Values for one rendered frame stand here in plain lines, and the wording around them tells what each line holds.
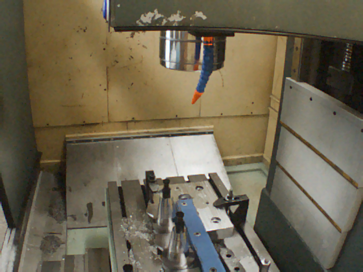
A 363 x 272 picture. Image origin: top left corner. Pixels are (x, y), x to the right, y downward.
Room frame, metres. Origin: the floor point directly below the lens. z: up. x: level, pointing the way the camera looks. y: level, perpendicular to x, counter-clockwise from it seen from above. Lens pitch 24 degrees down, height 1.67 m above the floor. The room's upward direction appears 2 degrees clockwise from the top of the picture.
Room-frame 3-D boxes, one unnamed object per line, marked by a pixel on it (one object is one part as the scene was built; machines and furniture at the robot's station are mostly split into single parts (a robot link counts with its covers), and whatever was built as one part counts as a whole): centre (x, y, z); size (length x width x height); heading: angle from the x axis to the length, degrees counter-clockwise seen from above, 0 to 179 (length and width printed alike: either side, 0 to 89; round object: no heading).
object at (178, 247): (0.45, 0.00, 1.26); 0.04 x 0.04 x 0.07
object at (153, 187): (1.07, 0.11, 0.97); 0.13 x 0.03 x 0.15; 15
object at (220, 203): (0.95, -0.18, 0.97); 0.13 x 0.03 x 0.15; 105
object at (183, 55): (0.79, -0.02, 1.57); 0.16 x 0.16 x 0.12
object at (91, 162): (1.43, 0.15, 0.75); 0.89 x 0.67 x 0.26; 105
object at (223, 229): (0.93, -0.03, 0.96); 0.29 x 0.23 x 0.05; 15
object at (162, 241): (0.50, 0.01, 1.21); 0.07 x 0.05 x 0.01; 105
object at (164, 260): (0.45, 0.00, 1.21); 0.06 x 0.06 x 0.03
